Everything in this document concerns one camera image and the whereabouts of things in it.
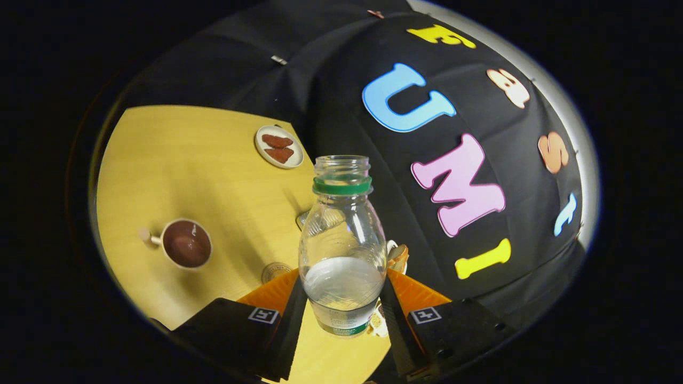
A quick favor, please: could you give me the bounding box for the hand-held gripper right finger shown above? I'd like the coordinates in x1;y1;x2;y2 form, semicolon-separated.
380;269;515;380

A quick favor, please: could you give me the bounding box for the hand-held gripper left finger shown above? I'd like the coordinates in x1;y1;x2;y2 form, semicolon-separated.
171;269;309;382

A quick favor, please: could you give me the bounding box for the round wooden coaster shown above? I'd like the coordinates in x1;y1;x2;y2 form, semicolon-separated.
261;262;293;284

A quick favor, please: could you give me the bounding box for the clear plastic juice bottle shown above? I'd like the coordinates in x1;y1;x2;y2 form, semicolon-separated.
298;155;388;338

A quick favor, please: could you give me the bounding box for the cream cup with wooden handle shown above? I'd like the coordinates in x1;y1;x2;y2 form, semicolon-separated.
139;218;213;270

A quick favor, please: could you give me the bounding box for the small white bean dish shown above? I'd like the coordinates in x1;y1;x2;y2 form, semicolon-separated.
368;301;390;338

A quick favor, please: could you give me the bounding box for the white toaster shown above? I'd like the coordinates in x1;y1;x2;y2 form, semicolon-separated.
386;240;410;275

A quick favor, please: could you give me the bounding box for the wooden table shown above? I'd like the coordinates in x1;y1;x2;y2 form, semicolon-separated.
96;105;393;384

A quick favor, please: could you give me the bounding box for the white round plate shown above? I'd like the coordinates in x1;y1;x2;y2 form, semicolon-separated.
255;125;305;170

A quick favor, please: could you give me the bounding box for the black backdrop cloth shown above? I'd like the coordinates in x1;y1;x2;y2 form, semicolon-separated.
128;0;587;331

